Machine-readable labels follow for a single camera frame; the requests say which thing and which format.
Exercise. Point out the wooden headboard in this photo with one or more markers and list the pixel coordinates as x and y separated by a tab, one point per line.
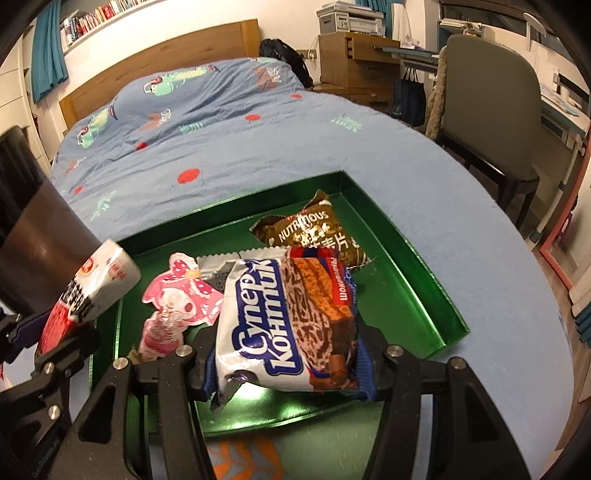
184	60

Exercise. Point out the teal curtain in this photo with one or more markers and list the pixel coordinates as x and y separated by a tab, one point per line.
395	16
48	50

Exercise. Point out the white wardrobe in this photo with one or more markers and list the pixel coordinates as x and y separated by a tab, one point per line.
18	97

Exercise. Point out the white desk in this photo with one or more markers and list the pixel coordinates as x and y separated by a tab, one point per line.
563	110

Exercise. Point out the dark blue bag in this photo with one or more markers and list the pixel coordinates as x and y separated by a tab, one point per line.
408	101

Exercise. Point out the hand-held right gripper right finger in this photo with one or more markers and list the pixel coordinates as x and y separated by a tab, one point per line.
364	371

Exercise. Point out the white chocolate cake packet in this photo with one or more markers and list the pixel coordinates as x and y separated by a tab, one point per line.
286	323

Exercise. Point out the black backpack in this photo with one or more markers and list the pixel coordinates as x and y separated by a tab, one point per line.
286	60

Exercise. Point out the blue printed blanket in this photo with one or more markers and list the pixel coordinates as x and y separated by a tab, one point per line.
277	138

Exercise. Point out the wall socket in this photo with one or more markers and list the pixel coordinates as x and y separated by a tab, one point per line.
307	54

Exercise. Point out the brown oat snack packet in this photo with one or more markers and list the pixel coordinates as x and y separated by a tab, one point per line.
314	230

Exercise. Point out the beige scarf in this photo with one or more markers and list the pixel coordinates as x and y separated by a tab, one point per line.
436	101

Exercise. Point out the green tray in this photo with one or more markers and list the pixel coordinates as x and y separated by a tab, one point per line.
392	286

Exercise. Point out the pink cartoon snack packet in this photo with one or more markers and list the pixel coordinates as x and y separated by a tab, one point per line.
184	295

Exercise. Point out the white desk lamp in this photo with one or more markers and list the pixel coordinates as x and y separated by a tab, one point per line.
540	25

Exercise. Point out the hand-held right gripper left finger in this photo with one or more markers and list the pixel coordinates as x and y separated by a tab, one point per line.
208	374

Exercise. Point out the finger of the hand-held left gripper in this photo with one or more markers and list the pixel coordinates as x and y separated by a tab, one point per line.
25	330
46	397

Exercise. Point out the grey chair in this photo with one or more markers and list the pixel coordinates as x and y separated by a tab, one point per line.
489	106

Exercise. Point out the blue-grey desk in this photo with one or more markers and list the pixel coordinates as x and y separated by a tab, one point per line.
411	53

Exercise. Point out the orange grey patterned item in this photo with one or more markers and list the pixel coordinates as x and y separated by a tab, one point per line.
244	457

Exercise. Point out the row of books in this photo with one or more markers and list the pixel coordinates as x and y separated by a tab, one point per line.
101	16

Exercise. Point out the wooden cabinet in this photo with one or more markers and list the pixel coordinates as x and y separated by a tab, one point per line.
351	64

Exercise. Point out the red framed board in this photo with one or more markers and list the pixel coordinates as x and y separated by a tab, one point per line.
565	230

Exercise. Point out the white printer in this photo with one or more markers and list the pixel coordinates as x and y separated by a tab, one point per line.
351	18

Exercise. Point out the white red snack packet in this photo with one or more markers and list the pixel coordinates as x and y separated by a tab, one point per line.
97	281

